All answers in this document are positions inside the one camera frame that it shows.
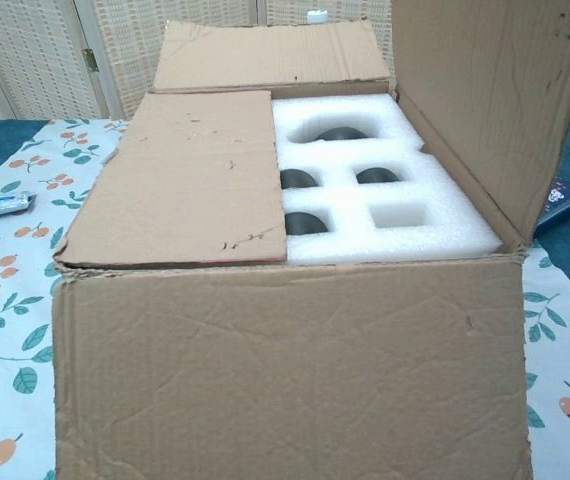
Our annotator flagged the red-topped cardboard box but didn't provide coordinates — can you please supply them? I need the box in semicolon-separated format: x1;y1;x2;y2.
50;0;570;480

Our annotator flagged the floral print tablecloth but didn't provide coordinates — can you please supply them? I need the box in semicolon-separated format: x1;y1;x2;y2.
0;118;570;480

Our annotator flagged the dark blue small carton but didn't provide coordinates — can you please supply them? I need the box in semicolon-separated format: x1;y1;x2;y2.
534;174;570;235

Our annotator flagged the white foam insert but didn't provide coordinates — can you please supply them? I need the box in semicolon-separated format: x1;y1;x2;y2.
270;93;506;266

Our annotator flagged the black teapot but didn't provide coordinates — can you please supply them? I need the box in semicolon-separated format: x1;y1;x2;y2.
314;127;367;144

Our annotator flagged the bamboo folding screen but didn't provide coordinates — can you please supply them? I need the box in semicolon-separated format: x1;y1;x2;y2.
0;0;570;126

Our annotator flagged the black cup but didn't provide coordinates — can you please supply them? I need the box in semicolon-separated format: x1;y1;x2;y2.
281;168;317;191

